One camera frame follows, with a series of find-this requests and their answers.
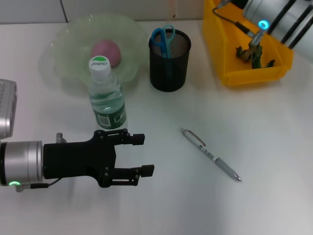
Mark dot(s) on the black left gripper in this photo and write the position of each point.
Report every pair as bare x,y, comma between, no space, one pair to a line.
75,159

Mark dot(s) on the clear green-label water bottle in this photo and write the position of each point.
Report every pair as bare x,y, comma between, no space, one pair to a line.
107,105

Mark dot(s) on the grey ballpoint pen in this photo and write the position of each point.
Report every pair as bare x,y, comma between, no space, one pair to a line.
215,159

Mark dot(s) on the pink peach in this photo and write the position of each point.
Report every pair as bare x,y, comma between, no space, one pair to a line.
106,50

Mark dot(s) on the blue scissors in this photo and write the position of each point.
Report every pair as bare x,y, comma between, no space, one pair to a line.
162,42

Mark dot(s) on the green plastic wrapper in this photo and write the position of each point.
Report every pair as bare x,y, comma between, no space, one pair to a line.
255,58

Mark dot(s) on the black mesh pen holder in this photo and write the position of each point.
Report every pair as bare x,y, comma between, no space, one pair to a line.
168,73

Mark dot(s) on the pale green glass fruit plate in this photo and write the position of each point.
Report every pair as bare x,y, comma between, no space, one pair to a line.
71,41

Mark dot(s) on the silver left gripper connector stub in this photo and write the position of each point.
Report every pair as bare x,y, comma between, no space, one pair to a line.
60,138

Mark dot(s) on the yellow plastic bin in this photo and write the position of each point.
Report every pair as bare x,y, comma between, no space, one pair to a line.
244,76

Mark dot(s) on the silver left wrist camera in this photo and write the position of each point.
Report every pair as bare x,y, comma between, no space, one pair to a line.
7,110

